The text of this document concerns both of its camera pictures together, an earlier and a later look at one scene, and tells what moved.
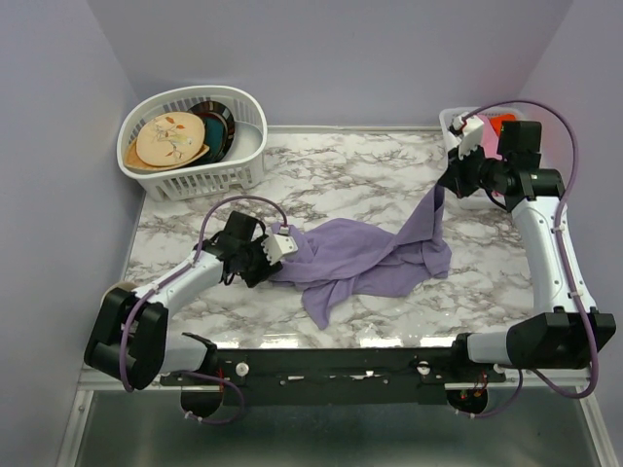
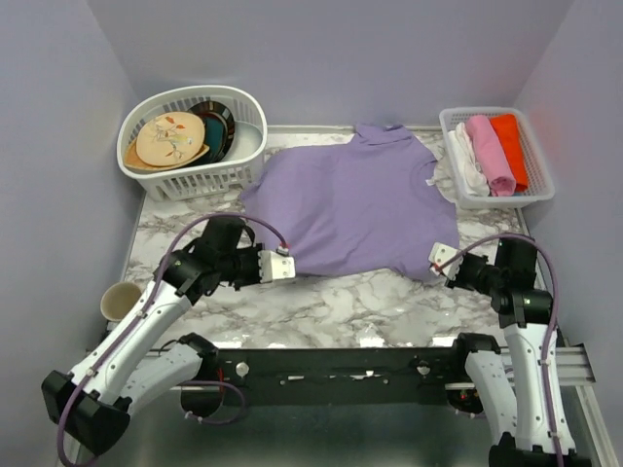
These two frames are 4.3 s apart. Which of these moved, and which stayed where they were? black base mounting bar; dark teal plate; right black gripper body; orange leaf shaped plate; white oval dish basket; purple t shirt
Moved: purple t shirt; right black gripper body
Stayed: white oval dish basket; orange leaf shaped plate; dark teal plate; black base mounting bar
